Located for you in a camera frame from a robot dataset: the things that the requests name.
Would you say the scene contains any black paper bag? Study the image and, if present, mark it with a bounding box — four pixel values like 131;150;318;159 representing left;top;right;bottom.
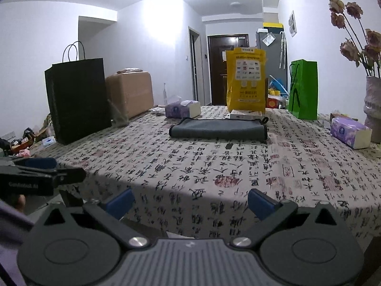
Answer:
44;41;113;145

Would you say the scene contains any purple tissue pack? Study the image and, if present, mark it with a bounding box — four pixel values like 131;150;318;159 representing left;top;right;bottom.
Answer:
330;117;373;150
164;99;202;119

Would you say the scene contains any dark brown door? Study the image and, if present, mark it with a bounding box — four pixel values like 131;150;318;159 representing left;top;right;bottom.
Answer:
207;33;249;106

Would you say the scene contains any dried rose bouquet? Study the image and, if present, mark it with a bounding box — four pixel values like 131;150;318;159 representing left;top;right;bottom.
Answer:
329;0;381;78

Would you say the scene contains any flat white box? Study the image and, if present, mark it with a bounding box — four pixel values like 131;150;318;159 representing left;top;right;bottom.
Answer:
229;109;266;120

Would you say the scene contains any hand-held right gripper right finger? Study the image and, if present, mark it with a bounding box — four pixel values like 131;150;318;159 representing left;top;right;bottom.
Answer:
231;188;340;248

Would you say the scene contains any clear plastic wrapper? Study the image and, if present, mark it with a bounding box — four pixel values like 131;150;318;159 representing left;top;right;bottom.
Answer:
108;99;130;126

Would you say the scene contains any person's left forearm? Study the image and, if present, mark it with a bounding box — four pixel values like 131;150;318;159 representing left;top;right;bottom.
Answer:
0;198;35;286

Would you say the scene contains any calligraphy printed tablecloth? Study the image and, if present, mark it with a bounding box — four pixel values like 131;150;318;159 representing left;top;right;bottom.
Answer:
29;104;381;254

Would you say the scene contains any framed wall picture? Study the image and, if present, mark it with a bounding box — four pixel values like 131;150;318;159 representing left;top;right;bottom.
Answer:
288;10;298;38

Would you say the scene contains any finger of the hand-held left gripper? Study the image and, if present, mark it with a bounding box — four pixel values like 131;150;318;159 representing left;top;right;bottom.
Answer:
12;158;58;171
19;167;87;186

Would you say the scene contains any grey towel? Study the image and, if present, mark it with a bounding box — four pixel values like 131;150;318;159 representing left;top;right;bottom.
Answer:
169;117;269;141

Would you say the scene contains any brown cardboard box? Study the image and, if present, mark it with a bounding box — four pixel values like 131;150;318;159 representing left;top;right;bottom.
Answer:
105;70;155;119

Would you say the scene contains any small brown box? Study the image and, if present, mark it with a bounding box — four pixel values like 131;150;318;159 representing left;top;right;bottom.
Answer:
329;111;351;123

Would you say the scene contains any green paper bag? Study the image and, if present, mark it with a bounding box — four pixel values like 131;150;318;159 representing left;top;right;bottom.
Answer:
288;59;319;121

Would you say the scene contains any person's left hand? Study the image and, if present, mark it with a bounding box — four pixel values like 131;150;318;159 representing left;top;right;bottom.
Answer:
12;194;27;214

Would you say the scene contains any yellow plastic bag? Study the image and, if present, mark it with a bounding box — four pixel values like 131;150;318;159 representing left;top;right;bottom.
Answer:
225;47;266;113

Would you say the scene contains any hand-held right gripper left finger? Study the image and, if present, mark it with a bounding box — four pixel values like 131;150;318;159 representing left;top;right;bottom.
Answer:
44;188;150;249

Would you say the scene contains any ribbed grey vase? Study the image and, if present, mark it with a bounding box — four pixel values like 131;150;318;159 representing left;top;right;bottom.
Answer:
363;76;381;144

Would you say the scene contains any yellow and black box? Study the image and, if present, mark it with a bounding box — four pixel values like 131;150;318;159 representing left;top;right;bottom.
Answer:
263;21;284;32

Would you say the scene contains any grey refrigerator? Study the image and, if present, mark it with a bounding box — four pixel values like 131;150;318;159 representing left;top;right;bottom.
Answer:
255;28;288;102

